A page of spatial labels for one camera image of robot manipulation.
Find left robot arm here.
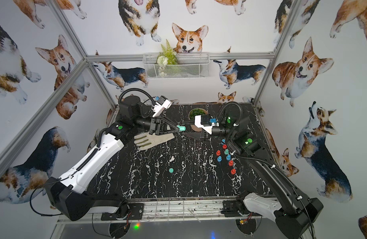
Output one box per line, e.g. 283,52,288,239
45,89,180,221

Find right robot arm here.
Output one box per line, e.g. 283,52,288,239
183,102,324,239

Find beige paper sheet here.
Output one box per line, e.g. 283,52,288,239
134,132,175,151

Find potted green plant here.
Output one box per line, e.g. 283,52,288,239
188,108,208,132

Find fern and white flower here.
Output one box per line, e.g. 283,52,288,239
156,40,178,77

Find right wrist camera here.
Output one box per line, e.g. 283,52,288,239
194,115,219,134

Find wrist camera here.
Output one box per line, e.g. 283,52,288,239
152,96,173,118
194,115,219,134

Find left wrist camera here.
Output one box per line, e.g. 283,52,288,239
152,96,173,118

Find white wire basket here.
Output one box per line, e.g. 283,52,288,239
142,53,210,79

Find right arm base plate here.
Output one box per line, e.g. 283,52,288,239
220,200,246,217

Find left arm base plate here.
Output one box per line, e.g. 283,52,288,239
101,203,144,221

